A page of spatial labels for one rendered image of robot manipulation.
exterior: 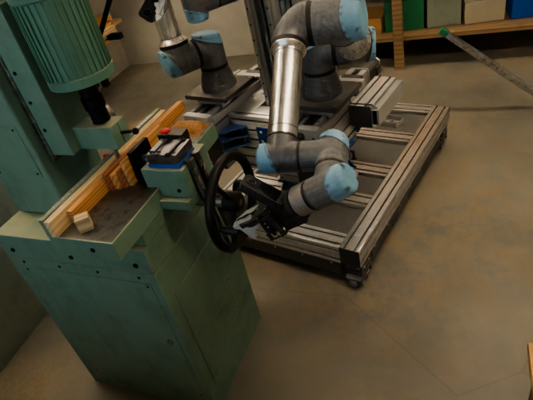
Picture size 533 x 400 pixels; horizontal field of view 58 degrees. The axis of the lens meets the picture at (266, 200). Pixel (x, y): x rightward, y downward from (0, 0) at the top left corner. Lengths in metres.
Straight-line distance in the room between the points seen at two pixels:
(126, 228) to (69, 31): 0.49
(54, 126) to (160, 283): 0.52
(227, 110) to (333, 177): 1.11
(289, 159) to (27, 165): 0.80
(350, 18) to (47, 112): 0.84
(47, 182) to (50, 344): 1.08
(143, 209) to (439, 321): 1.25
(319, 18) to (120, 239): 0.75
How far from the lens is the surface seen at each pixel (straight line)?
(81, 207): 1.38
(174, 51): 1.98
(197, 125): 1.60
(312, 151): 1.13
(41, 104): 1.45
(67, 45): 1.30
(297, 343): 2.01
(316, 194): 1.07
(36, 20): 1.30
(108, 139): 1.42
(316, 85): 1.79
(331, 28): 1.32
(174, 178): 1.32
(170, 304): 1.48
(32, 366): 2.45
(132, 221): 1.29
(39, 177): 1.58
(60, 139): 1.48
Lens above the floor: 1.59
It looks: 35 degrees down
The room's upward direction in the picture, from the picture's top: 14 degrees counter-clockwise
